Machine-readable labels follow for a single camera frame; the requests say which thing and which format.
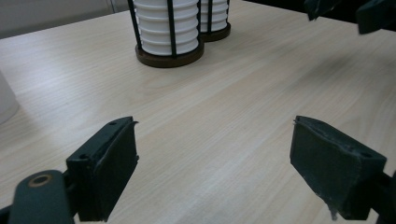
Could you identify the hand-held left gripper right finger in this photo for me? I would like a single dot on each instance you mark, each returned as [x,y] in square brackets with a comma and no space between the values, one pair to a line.
[330,161]

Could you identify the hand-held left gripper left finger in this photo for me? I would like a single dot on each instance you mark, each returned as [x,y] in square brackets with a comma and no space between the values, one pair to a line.
[102,174]

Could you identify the white translucent container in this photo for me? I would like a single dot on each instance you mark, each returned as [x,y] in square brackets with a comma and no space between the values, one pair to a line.
[6,102]

